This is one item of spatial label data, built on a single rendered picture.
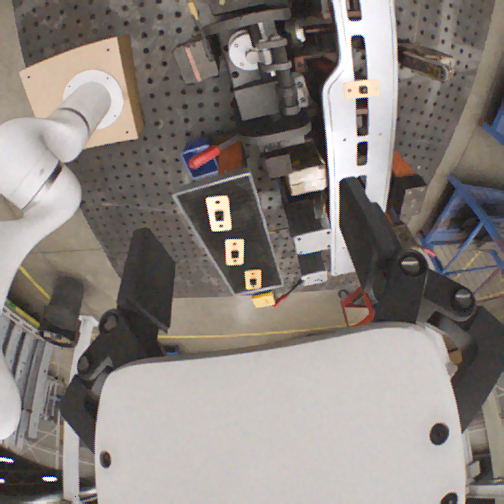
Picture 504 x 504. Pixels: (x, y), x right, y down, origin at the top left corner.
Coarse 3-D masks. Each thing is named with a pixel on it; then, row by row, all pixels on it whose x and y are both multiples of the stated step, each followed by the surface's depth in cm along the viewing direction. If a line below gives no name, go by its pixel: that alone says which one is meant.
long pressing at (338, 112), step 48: (336, 0) 29; (384, 0) 28; (336, 48) 38; (384, 48) 36; (336, 96) 45; (384, 96) 45; (336, 144) 55; (384, 144) 54; (336, 192) 66; (384, 192) 67; (336, 240) 82
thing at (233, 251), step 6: (228, 240) 54; (234, 240) 54; (240, 240) 54; (228, 246) 55; (234, 246) 55; (240, 246) 55; (228, 252) 57; (234, 252) 56; (240, 252) 57; (228, 258) 58; (234, 258) 57; (240, 258) 59; (228, 264) 60
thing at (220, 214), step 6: (210, 198) 45; (216, 198) 45; (222, 198) 45; (210, 204) 46; (216, 204) 46; (222, 204) 46; (228, 204) 46; (210, 210) 47; (216, 210) 47; (222, 210) 47; (228, 210) 47; (210, 216) 48; (216, 216) 47; (222, 216) 47; (228, 216) 48; (216, 222) 49; (222, 222) 50; (228, 222) 50; (216, 228) 51; (222, 228) 51; (228, 228) 51
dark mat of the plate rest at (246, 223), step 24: (192, 192) 44; (216, 192) 44; (240, 192) 45; (192, 216) 48; (240, 216) 49; (216, 240) 54; (264, 240) 55; (240, 264) 61; (264, 264) 62; (240, 288) 69
